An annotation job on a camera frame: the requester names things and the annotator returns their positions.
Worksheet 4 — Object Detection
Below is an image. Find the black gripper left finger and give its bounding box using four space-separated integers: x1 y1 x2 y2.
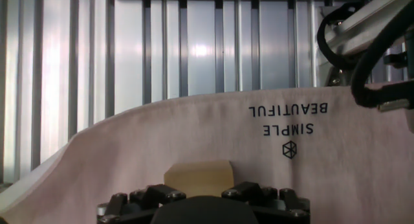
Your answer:
96 184 188 224

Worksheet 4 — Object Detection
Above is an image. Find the thick black device cable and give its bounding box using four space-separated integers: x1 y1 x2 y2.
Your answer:
316 0 414 109

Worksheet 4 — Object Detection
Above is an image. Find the marble pink black cloth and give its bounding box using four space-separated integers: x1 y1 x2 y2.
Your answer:
0 83 414 224

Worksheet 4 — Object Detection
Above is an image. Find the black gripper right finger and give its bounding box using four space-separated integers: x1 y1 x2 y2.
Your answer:
221 181 311 224

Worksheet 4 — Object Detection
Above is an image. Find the plain wooden cube block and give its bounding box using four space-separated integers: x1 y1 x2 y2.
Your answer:
163 159 235 198

